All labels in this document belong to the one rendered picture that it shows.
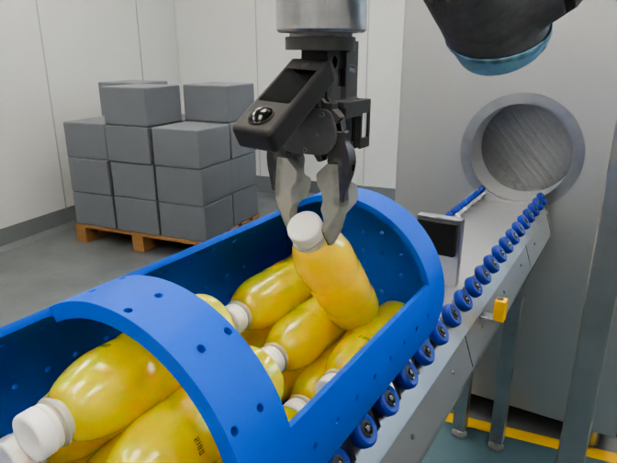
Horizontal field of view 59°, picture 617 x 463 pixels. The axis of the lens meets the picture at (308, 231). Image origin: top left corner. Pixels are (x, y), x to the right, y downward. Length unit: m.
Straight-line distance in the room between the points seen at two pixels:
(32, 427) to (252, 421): 0.16
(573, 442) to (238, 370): 1.18
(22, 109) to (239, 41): 2.22
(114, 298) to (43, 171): 4.45
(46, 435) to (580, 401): 1.23
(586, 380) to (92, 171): 3.65
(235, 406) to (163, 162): 3.52
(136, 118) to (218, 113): 0.57
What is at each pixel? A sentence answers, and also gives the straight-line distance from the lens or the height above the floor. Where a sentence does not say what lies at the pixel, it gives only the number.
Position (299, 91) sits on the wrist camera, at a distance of 0.52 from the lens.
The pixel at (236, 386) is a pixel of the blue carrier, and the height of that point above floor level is 1.18.
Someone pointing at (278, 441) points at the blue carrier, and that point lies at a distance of 0.47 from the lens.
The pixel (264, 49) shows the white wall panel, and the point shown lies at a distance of 5.71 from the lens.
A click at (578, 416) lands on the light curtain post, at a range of 1.50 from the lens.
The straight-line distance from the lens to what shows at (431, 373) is 0.95.
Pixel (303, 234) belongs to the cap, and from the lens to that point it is 0.57.
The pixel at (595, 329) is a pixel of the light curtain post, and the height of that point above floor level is 0.84.
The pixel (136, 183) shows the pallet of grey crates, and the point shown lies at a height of 0.52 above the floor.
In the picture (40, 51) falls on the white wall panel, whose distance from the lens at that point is 4.93.
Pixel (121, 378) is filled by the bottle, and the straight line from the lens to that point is 0.48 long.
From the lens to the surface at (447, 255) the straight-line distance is 1.22.
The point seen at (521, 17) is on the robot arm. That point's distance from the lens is 0.55.
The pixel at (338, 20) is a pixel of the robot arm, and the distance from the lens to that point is 0.54.
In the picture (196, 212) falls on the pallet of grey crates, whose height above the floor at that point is 0.36.
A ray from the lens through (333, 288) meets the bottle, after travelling 0.63.
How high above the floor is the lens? 1.43
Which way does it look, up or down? 18 degrees down
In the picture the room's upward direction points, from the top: straight up
